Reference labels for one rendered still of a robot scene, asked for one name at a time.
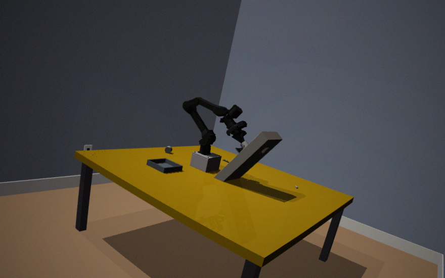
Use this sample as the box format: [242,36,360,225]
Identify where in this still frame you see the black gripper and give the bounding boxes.
[226,121,247,143]

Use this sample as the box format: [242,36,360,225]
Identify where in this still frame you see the beige flat panel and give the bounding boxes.
[214,131,282,182]

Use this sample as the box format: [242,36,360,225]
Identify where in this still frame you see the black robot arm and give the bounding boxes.
[182,97,247,155]

